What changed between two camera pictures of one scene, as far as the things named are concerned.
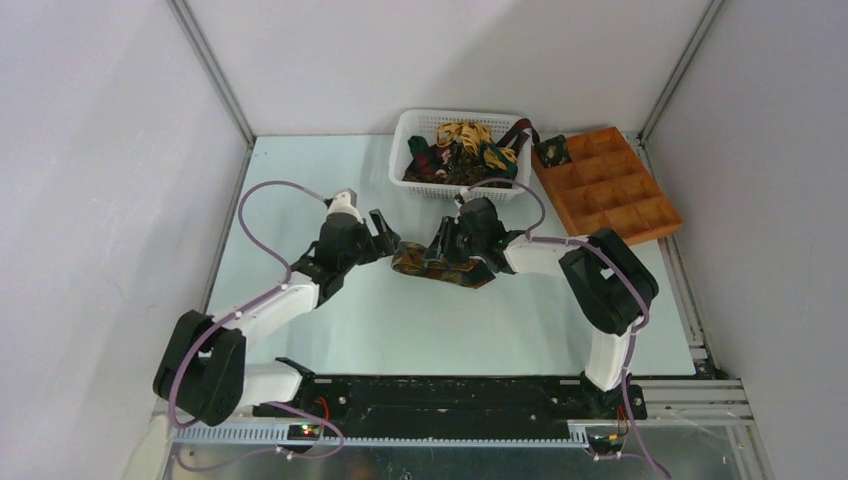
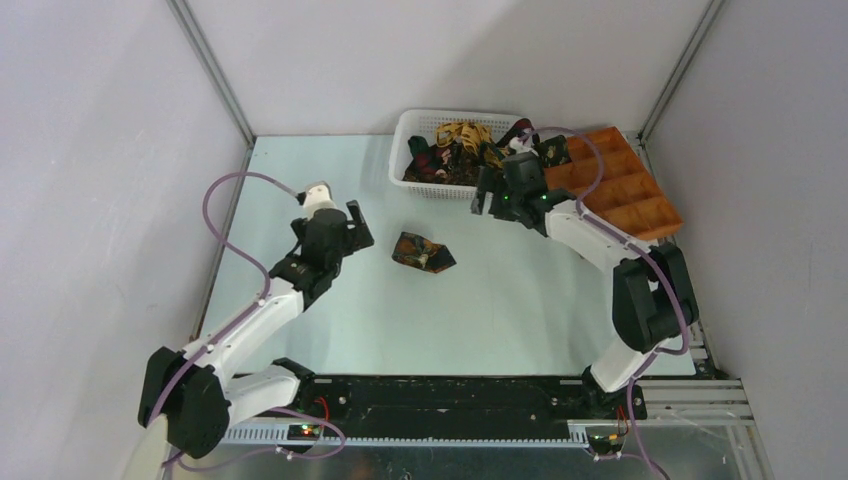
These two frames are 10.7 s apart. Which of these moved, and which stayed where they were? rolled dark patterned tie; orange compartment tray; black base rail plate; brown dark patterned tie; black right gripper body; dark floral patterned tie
Moved: dark floral patterned tie; black right gripper body
Stayed: rolled dark patterned tie; brown dark patterned tie; black base rail plate; orange compartment tray
